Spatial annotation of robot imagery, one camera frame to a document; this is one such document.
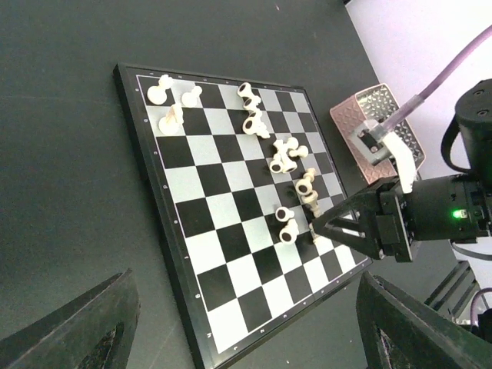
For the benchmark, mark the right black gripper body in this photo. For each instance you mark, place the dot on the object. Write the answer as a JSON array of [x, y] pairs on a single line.
[[393, 225]]

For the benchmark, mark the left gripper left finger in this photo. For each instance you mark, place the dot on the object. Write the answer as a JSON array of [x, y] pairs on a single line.
[[95, 330]]

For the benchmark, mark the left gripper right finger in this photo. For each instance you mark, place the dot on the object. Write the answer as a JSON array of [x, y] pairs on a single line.
[[398, 331]]

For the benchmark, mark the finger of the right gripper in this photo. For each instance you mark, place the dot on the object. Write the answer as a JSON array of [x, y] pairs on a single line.
[[353, 223]]

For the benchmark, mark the white pawn chess piece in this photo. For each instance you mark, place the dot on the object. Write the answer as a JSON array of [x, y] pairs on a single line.
[[190, 98]]

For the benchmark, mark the white knight chess piece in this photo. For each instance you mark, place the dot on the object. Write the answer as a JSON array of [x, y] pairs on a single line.
[[174, 119]]

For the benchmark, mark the white rook chess piece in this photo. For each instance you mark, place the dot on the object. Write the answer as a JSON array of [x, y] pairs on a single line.
[[157, 94]]

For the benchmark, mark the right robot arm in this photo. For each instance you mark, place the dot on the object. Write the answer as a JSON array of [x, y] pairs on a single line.
[[457, 207]]

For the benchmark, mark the black and white chessboard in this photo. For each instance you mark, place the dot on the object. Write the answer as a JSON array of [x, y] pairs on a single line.
[[236, 284]]

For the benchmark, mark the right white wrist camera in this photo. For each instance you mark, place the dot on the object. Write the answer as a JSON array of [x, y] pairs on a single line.
[[376, 144]]

